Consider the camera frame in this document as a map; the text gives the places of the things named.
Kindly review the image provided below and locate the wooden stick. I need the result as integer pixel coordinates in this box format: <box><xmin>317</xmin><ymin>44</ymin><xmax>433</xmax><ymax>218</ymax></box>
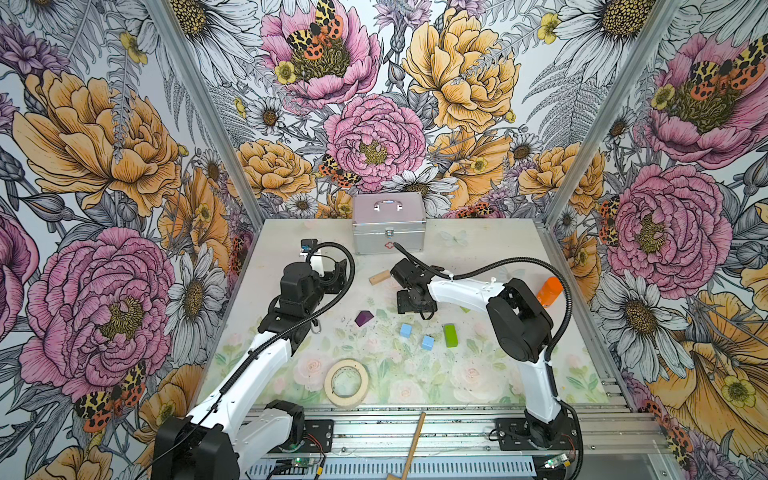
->
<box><xmin>386</xmin><ymin>411</ymin><xmax>426</xmax><ymax>480</ymax></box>

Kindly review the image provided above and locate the orange plastic cup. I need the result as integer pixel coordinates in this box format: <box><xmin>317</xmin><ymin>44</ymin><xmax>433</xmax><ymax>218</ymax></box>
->
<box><xmin>536</xmin><ymin>276</ymin><xmax>564</xmax><ymax>308</ymax></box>

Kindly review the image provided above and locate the silver first aid case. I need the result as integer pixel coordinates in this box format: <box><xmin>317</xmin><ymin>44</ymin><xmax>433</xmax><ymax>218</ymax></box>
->
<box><xmin>352</xmin><ymin>192</ymin><xmax>427</xmax><ymax>255</ymax></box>

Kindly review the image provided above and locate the natural wood plank block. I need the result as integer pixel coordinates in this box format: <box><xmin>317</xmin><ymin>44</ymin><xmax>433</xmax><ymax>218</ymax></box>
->
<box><xmin>369</xmin><ymin>270</ymin><xmax>391</xmax><ymax>285</ymax></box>

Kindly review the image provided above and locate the masking tape roll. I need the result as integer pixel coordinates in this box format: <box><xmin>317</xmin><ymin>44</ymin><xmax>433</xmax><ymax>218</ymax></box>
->
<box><xmin>324</xmin><ymin>359</ymin><xmax>370</xmax><ymax>409</ymax></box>

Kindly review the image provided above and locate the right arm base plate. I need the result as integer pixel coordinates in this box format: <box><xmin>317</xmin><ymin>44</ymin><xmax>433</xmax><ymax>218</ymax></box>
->
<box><xmin>487</xmin><ymin>417</ymin><xmax>580</xmax><ymax>451</ymax></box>

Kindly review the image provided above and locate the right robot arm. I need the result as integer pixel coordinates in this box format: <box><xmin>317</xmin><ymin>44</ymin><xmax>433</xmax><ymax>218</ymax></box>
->
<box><xmin>390</xmin><ymin>258</ymin><xmax>572</xmax><ymax>449</ymax></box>

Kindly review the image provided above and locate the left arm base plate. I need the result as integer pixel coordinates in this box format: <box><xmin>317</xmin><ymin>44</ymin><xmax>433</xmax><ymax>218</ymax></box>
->
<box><xmin>289</xmin><ymin>419</ymin><xmax>335</xmax><ymax>454</ymax></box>

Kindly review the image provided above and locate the long green block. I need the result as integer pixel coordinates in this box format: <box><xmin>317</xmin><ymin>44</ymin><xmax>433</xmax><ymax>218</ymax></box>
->
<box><xmin>443</xmin><ymin>324</ymin><xmax>459</xmax><ymax>348</ymax></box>

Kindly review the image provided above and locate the purple wood block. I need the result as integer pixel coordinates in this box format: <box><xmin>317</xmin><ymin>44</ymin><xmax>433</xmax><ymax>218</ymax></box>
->
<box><xmin>354</xmin><ymin>310</ymin><xmax>375</xmax><ymax>327</ymax></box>

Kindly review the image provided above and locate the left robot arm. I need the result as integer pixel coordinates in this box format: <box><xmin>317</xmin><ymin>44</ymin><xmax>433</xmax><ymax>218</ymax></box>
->
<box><xmin>140</xmin><ymin>242</ymin><xmax>356</xmax><ymax>479</ymax></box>

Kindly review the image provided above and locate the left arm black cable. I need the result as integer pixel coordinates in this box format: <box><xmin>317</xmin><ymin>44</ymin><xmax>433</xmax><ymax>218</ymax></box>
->
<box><xmin>134</xmin><ymin>241</ymin><xmax>356</xmax><ymax>480</ymax></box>

